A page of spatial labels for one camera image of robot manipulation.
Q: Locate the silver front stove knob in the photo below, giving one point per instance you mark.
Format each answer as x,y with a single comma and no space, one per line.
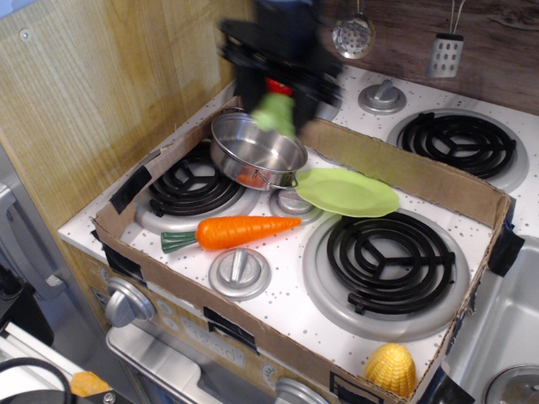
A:
240,274

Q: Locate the back right black burner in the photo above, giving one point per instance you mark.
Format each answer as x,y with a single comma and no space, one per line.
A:
469,141

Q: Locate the orange object bottom left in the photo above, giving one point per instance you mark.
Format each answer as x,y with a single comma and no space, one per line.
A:
86,383

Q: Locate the orange toy carrot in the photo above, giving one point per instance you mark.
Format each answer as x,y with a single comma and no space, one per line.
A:
219,233

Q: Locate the hanging metal strainer spoon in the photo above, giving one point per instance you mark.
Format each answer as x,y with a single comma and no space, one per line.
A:
354,37

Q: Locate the yellow toy corn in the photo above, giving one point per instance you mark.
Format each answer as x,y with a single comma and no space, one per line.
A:
391,367

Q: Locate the steel sink basin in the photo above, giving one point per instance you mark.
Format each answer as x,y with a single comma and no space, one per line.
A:
494,358

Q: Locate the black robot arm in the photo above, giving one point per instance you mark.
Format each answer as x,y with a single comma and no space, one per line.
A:
282,44

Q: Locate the hanging metal grater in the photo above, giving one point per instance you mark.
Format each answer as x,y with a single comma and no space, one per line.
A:
446,51

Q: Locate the silver middle stove knob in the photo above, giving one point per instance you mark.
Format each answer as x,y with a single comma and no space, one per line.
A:
288,203

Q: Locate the front right black burner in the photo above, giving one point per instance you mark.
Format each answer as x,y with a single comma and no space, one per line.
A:
396,278

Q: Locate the front left black burner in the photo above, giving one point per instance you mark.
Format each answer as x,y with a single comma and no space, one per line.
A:
192,190

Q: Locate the silver back stove knob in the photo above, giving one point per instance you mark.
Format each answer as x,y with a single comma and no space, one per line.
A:
382,99

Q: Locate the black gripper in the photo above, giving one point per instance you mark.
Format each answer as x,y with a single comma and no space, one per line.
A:
282,44

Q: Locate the silver oven dial knob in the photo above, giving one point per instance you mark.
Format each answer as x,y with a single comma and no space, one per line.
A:
127,304

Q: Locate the red toy strawberry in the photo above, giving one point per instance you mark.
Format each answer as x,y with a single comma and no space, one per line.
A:
273,86

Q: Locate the silver lower front knob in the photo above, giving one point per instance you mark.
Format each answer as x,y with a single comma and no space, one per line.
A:
289,391

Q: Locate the silver stove knob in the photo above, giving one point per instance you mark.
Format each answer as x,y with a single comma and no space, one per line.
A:
382,99
240,274
288,203

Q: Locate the silver oven door handle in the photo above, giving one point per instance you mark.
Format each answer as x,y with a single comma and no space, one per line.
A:
169,370

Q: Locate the small steel pan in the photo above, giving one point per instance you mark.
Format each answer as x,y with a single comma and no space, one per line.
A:
256,159

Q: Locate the light green toy broccoli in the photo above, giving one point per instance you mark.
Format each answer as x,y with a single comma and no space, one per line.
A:
275,112

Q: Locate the black burner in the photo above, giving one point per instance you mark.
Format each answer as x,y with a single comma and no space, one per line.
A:
469,141
396,278
329,111
192,190

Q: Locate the back left black burner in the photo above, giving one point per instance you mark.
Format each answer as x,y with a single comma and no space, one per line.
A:
329,111

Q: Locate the brown cardboard fence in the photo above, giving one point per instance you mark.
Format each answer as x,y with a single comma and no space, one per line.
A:
274,360

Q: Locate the light green plastic plate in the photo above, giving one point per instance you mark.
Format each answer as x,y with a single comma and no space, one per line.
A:
348,193

